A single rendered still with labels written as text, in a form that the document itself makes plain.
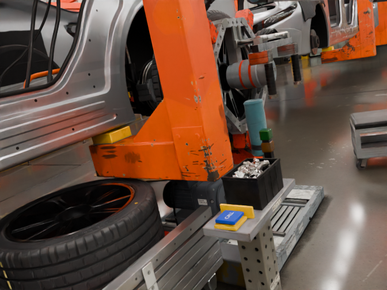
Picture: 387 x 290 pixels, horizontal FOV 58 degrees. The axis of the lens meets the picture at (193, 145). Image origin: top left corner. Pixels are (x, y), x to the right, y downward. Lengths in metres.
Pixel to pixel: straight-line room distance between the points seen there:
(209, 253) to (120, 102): 0.78
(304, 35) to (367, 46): 1.10
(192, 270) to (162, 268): 0.18
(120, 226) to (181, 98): 0.50
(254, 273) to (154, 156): 0.59
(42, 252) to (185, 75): 0.74
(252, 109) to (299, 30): 2.90
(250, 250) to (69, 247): 0.61
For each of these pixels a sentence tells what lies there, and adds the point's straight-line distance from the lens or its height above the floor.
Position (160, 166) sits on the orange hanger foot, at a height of 0.58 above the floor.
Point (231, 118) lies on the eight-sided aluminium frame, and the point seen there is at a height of 0.68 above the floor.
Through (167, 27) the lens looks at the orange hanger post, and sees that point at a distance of 1.29.
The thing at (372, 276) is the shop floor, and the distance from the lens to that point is 1.67.
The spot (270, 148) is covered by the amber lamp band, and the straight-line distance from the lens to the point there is 1.39.
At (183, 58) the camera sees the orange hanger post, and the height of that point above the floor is 0.98.
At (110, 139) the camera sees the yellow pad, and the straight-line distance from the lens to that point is 1.63.
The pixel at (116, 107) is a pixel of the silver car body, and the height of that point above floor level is 0.83.
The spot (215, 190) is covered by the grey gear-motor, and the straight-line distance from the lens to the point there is 1.64.
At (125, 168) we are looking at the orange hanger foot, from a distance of 1.61.
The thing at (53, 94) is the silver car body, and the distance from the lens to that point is 1.50.
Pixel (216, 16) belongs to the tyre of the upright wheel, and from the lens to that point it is 1.80.
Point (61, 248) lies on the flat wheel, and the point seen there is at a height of 0.49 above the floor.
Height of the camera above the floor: 0.99
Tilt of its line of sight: 14 degrees down
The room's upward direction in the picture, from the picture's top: 12 degrees counter-clockwise
